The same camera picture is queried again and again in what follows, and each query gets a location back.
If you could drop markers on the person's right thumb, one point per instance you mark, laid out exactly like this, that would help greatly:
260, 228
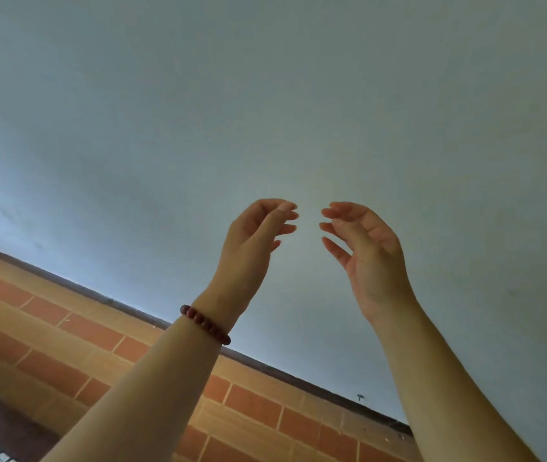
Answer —
337, 252

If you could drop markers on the person's left thumb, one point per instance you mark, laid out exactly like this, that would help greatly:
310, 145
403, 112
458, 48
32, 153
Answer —
273, 228

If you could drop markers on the person's left hand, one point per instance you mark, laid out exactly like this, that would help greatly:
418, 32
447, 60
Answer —
242, 264

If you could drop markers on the person's right forearm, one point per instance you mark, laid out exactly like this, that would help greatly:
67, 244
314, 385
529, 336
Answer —
442, 389

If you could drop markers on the person's right hand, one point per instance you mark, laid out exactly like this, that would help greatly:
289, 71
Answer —
377, 269

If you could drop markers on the person's left forearm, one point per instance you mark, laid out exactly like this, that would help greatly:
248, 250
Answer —
148, 394

